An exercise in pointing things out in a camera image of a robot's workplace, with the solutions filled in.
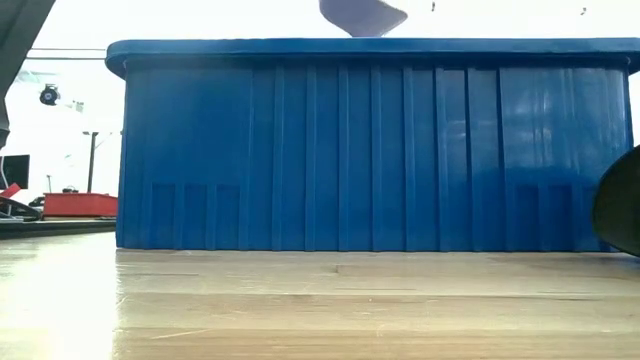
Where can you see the red box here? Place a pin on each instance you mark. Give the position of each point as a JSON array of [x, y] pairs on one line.
[[80, 205]]

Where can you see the blue plastic bin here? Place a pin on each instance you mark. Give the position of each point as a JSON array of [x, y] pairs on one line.
[[350, 150]]

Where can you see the pink rubber slide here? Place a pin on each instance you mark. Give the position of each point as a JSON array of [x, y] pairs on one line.
[[360, 17]]

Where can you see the round black fixture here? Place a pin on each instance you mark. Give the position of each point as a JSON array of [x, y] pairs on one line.
[[49, 95]]

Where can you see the black rubber slide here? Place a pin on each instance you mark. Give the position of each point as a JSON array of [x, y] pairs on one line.
[[622, 205]]

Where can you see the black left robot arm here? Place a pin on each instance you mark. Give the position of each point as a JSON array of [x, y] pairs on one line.
[[20, 30]]

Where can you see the black monitor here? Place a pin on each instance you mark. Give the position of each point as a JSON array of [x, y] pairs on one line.
[[17, 172]]

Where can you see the small red object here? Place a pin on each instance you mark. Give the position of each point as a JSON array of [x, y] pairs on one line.
[[10, 191]]

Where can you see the thin black post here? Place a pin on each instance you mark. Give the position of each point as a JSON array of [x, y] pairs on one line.
[[92, 165]]

